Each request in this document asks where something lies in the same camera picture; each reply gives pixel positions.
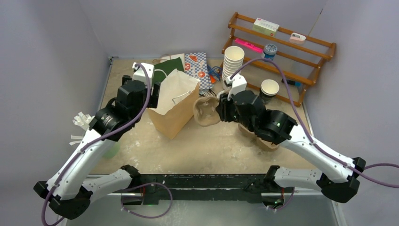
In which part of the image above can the brown pulp cup carrier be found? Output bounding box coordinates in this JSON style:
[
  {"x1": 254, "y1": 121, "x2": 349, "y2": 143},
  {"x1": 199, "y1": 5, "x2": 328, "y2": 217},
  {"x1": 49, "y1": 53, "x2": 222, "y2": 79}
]
[{"x1": 193, "y1": 96, "x2": 221, "y2": 127}]

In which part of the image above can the brown kraft paper bag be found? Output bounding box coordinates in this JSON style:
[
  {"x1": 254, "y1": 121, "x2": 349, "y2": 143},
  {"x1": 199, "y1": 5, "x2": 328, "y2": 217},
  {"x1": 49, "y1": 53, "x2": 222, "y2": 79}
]
[{"x1": 147, "y1": 69, "x2": 200, "y2": 139}]

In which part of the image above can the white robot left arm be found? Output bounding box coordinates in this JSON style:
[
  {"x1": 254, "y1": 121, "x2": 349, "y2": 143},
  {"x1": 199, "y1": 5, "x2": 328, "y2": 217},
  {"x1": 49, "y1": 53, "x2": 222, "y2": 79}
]
[{"x1": 33, "y1": 78, "x2": 160, "y2": 224}]

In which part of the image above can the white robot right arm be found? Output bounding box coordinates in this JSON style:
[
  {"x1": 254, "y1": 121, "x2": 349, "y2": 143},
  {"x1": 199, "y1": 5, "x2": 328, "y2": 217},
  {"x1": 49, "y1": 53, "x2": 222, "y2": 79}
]
[{"x1": 216, "y1": 90, "x2": 366, "y2": 203}]

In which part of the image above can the green paper bag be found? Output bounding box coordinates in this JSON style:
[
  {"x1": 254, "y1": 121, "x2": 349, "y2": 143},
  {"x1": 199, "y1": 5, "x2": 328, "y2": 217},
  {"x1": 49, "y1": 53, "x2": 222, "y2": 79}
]
[{"x1": 152, "y1": 57, "x2": 184, "y2": 83}]

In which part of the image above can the black cup with white cup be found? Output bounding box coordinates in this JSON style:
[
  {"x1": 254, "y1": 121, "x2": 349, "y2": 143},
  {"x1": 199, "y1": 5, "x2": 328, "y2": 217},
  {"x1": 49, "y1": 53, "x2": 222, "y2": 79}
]
[{"x1": 259, "y1": 79, "x2": 279, "y2": 105}]

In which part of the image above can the blue checkered paper bag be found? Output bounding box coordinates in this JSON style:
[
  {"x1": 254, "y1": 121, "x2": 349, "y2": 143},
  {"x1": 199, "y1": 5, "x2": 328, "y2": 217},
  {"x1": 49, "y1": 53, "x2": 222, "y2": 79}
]
[{"x1": 184, "y1": 52, "x2": 214, "y2": 96}]

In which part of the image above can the white paper cup stack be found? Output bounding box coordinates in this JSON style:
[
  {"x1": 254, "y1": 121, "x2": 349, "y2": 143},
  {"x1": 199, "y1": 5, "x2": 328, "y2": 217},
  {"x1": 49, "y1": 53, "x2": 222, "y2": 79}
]
[{"x1": 222, "y1": 46, "x2": 245, "y2": 81}]

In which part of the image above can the black blue marker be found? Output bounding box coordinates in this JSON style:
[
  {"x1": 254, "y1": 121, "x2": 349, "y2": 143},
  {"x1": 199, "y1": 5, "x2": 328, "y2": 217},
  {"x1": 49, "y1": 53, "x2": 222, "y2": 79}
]
[{"x1": 281, "y1": 79, "x2": 302, "y2": 87}]

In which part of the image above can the wooden shelf rack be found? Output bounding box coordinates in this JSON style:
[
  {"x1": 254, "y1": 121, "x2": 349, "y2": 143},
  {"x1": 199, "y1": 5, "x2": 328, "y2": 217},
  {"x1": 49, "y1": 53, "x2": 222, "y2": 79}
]
[{"x1": 222, "y1": 12, "x2": 336, "y2": 107}]

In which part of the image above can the pink highlighter pen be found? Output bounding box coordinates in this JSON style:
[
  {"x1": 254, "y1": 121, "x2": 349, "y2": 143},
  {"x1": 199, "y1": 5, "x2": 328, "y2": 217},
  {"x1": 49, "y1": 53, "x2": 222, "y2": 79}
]
[{"x1": 234, "y1": 38, "x2": 263, "y2": 53}]

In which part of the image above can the blue lidded jar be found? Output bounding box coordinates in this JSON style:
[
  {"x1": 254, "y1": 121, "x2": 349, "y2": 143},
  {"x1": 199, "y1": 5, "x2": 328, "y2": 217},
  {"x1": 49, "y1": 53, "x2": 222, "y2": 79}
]
[{"x1": 261, "y1": 43, "x2": 278, "y2": 60}]

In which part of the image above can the green cup of stirrers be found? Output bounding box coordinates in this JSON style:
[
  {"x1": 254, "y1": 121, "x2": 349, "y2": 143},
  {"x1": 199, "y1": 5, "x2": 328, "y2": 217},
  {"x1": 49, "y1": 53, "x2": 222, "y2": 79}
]
[{"x1": 69, "y1": 112, "x2": 120, "y2": 160}]

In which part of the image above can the white green box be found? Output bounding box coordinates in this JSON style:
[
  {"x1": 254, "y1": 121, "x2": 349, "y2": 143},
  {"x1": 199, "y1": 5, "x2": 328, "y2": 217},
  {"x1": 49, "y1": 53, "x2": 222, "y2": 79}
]
[{"x1": 252, "y1": 18, "x2": 279, "y2": 37}]

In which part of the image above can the pink white tape dispenser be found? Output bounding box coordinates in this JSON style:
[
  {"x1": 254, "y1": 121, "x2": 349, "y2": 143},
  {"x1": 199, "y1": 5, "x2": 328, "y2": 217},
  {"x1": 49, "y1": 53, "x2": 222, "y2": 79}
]
[{"x1": 289, "y1": 32, "x2": 306, "y2": 45}]

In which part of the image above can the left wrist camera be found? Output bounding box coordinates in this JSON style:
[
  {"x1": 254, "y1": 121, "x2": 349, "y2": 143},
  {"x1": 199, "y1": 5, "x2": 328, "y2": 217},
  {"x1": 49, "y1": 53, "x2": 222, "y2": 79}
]
[{"x1": 132, "y1": 62, "x2": 154, "y2": 87}]

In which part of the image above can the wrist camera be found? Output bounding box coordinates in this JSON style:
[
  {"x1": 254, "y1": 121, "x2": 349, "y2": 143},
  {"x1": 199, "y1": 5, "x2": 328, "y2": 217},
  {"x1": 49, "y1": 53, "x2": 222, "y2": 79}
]
[
  {"x1": 224, "y1": 73, "x2": 247, "y2": 101},
  {"x1": 132, "y1": 62, "x2": 154, "y2": 87}
]

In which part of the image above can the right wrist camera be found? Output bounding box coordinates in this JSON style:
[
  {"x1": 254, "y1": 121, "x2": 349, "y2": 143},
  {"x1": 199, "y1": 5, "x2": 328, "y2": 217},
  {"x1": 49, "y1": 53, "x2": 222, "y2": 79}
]
[{"x1": 224, "y1": 73, "x2": 247, "y2": 101}]

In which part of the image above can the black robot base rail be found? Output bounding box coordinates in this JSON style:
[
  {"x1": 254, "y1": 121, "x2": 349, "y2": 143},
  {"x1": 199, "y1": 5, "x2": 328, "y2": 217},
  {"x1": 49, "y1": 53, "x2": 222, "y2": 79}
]
[{"x1": 121, "y1": 165, "x2": 293, "y2": 206}]

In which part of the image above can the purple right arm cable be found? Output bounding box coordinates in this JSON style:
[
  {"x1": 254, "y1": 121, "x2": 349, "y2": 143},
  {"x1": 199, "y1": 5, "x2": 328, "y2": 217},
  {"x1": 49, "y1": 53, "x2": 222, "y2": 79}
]
[{"x1": 230, "y1": 58, "x2": 399, "y2": 189}]

